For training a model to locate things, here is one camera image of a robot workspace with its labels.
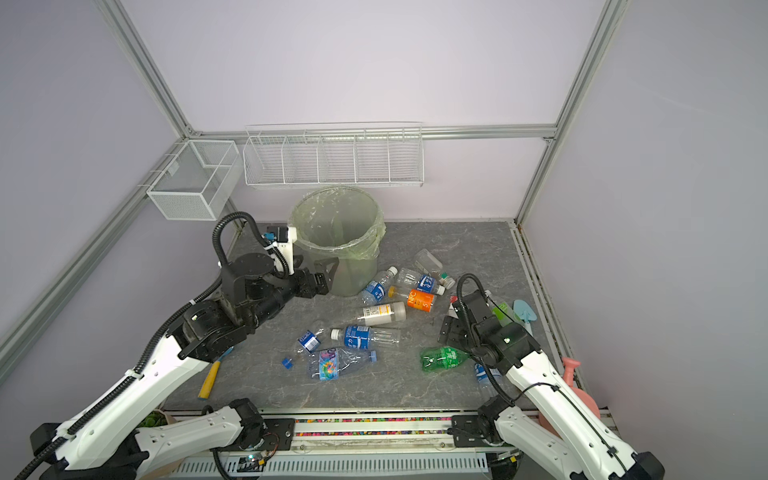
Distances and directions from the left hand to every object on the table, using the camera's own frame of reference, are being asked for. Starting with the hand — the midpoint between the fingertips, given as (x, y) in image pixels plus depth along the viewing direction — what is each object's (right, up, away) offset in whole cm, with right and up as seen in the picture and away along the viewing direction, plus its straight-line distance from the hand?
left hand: (320, 264), depth 64 cm
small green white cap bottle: (+33, -7, +35) cm, 49 cm away
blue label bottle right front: (+39, -31, +14) cm, 52 cm away
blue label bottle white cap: (+6, -22, +20) cm, 31 cm away
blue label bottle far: (+25, -7, +32) cm, 42 cm away
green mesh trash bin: (-1, +12, +38) cm, 40 cm away
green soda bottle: (+30, -28, +20) cm, 46 cm away
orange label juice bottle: (+22, -12, +30) cm, 39 cm away
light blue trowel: (+57, -16, +30) cm, 67 cm away
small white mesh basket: (-49, +26, +35) cm, 66 cm away
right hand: (+32, -19, +12) cm, 39 cm away
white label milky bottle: (+13, -16, +25) cm, 33 cm away
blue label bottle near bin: (+10, -10, +30) cm, 33 cm away
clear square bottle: (+28, -2, +41) cm, 50 cm away
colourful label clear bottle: (-2, -28, +16) cm, 33 cm away
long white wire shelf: (-4, +35, +34) cm, 49 cm away
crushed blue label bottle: (-8, -23, +21) cm, 32 cm away
